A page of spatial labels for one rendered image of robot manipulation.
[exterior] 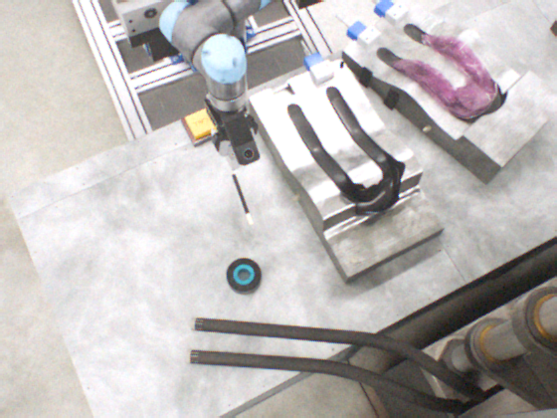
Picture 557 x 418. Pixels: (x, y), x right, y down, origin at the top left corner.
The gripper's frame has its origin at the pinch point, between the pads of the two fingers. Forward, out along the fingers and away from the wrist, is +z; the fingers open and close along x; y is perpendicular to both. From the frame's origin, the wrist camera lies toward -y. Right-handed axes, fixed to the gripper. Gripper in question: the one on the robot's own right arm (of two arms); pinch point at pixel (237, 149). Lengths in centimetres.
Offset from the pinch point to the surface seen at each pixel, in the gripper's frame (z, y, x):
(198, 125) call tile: 11.4, 15.6, 3.6
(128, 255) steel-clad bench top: 15.0, -6.3, 32.1
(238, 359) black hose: 10.1, -40.3, 20.0
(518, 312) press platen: -33, -59, -20
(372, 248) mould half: 9.0, -32.2, -18.2
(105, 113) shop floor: 95, 82, 23
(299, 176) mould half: 4.9, -10.4, -10.8
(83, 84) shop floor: 95, 99, 26
